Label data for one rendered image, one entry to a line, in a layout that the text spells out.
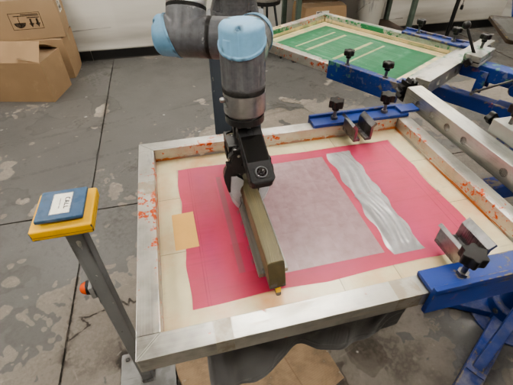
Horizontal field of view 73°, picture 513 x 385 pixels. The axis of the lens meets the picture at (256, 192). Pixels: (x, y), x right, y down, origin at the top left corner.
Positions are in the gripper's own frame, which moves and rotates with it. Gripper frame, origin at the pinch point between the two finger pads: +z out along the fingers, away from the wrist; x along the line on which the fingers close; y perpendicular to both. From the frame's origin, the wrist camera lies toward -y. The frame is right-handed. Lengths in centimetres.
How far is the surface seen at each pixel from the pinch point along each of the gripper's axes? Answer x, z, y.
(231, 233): 4.8, 4.9, -3.2
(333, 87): -143, 93, 251
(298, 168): -16.4, 4.4, 14.9
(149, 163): 20.8, 0.3, 21.3
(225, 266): 7.6, 5.1, -11.3
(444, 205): -44.6, 5.2, -6.8
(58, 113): 115, 92, 261
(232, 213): 3.5, 4.7, 2.6
